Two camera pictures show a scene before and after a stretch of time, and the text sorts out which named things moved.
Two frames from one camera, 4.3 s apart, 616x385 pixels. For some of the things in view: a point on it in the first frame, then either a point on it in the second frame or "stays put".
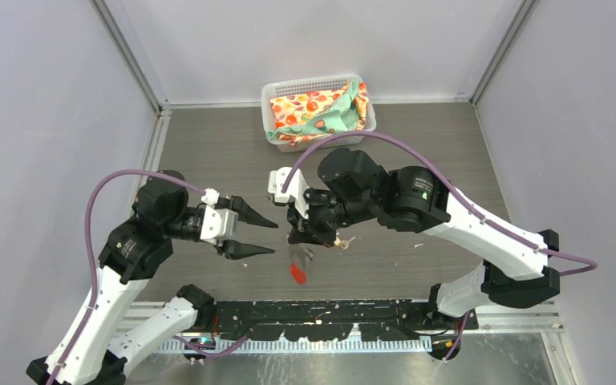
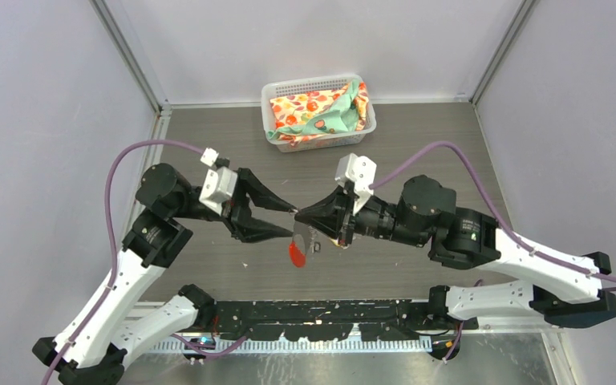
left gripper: [247, 213] -> [237, 212]
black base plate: [378, 319] stays put
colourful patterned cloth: [301, 118] stays put
